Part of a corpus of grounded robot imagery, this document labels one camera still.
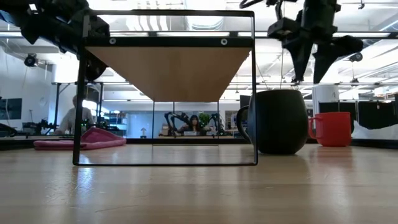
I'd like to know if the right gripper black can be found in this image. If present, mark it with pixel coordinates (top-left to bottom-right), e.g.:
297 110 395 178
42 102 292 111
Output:
281 0 364 85

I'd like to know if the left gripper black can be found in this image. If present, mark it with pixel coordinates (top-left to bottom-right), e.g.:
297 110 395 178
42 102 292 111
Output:
19 0 111 82

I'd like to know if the wooden shelf board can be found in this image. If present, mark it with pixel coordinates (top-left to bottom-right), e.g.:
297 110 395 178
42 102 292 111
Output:
85 46 252 103

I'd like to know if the white round pillar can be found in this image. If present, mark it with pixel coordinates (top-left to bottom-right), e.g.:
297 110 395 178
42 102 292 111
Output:
312 85 340 116

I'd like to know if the person seated at side desk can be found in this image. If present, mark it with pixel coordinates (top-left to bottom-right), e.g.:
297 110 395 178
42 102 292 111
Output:
54 94 95 135

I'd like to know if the pink folded cloth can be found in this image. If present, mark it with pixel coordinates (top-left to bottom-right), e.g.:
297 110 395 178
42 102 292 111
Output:
33 126 127 151

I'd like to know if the red mug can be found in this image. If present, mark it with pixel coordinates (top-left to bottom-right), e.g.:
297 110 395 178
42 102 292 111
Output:
308 111 353 147

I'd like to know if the large black mug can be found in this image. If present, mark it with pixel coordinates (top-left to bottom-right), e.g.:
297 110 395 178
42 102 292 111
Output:
236 89 310 156

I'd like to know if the black partition curtain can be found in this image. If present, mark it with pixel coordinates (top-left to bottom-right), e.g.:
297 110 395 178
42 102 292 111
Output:
318 100 398 131

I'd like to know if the white crumpled sheet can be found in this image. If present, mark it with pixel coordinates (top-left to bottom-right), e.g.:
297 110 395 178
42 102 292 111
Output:
351 119 398 141

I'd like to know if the green plant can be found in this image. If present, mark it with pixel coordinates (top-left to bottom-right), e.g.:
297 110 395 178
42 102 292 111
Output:
198 112 211 126

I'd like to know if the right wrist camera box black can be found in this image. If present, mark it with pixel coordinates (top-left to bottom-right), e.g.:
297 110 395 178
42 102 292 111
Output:
267 17 300 41

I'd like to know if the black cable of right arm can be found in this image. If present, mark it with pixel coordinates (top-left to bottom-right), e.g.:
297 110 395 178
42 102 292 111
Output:
239 0 284 20

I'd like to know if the dark wall screen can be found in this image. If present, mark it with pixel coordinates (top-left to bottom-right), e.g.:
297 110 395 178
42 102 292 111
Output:
0 97 23 121

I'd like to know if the person seated facing camera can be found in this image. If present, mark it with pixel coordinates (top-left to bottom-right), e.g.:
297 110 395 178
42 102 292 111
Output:
176 114 213 137

